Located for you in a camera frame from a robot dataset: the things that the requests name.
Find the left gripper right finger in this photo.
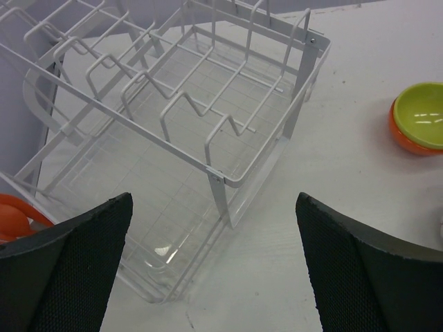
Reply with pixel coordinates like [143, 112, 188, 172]
[295, 192, 442, 331]

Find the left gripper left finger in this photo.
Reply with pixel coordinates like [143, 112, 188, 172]
[1, 192, 134, 331]

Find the orange plastic bowl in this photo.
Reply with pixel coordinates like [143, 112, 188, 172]
[388, 100, 442, 156]

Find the lime green bowl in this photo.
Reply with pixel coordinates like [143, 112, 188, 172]
[393, 82, 442, 150]

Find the orange plastic utensil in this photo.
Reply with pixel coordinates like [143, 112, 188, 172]
[1, 194, 54, 245]

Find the white wire dish rack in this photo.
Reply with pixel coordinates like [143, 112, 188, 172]
[1, 1, 331, 304]

